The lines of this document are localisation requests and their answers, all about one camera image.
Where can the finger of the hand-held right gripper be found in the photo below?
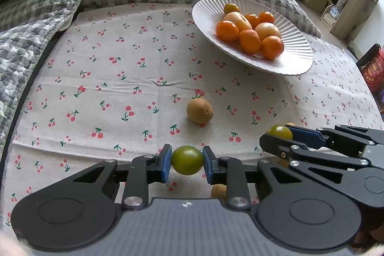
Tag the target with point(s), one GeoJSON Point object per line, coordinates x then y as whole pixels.
{"type": "Point", "coordinates": [309, 136]}
{"type": "Point", "coordinates": [279, 145]}

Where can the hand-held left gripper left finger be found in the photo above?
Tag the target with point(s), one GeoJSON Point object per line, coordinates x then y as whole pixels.
{"type": "Point", "coordinates": [166, 161]}

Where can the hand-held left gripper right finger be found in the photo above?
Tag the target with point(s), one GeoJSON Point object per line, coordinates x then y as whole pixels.
{"type": "Point", "coordinates": [207, 166]}

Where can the green unripe tangerine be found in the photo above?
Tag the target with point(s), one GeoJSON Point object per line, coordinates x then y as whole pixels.
{"type": "Point", "coordinates": [279, 131]}
{"type": "Point", "coordinates": [187, 160]}

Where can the orange tangerine with stem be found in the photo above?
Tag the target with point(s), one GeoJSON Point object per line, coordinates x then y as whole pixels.
{"type": "Point", "coordinates": [249, 41]}

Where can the white ribbed plate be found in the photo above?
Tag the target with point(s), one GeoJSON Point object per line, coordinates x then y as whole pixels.
{"type": "Point", "coordinates": [210, 13]}

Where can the small brown longan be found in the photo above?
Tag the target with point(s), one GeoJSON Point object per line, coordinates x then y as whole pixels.
{"type": "Point", "coordinates": [218, 191]}
{"type": "Point", "coordinates": [290, 124]}

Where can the brown kiwi fruit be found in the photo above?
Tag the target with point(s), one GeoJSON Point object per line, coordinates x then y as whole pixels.
{"type": "Point", "coordinates": [199, 111]}

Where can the cherry print cloth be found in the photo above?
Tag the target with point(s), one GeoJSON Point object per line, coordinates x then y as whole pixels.
{"type": "Point", "coordinates": [120, 94]}

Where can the red printed bag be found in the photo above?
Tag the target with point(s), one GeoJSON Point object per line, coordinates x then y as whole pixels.
{"type": "Point", "coordinates": [375, 73]}

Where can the yellow round fruit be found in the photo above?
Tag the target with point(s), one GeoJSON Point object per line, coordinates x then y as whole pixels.
{"type": "Point", "coordinates": [237, 20]}
{"type": "Point", "coordinates": [268, 30]}

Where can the greenish orange small tangerine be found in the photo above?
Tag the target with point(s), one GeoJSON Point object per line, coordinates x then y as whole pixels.
{"type": "Point", "coordinates": [231, 8]}

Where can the black chair frame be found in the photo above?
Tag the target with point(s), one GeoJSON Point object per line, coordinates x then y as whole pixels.
{"type": "Point", "coordinates": [367, 53]}

